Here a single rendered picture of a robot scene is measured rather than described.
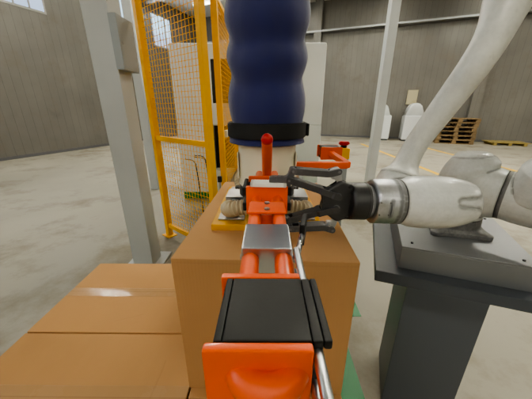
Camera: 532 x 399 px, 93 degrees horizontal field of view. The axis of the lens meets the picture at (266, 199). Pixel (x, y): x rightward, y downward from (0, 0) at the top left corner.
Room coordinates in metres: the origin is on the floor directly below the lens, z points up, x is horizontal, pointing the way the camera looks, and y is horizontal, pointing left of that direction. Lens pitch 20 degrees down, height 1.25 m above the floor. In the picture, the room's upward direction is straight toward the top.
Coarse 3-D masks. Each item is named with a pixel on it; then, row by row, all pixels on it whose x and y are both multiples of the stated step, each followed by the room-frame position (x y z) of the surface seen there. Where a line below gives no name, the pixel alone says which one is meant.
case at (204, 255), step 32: (224, 192) 0.91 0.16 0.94; (192, 256) 0.47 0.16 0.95; (224, 256) 0.47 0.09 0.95; (320, 256) 0.47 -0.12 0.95; (352, 256) 0.47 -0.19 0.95; (192, 288) 0.46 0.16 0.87; (320, 288) 0.45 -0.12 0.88; (352, 288) 0.45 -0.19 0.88; (192, 320) 0.46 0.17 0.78; (192, 352) 0.46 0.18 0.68; (192, 384) 0.46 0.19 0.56
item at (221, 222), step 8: (224, 200) 0.77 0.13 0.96; (232, 200) 0.69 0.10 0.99; (216, 216) 0.64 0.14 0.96; (224, 216) 0.63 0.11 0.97; (240, 216) 0.63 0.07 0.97; (248, 216) 0.64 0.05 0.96; (216, 224) 0.59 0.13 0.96; (224, 224) 0.59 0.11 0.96; (232, 224) 0.59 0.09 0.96; (240, 224) 0.59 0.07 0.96
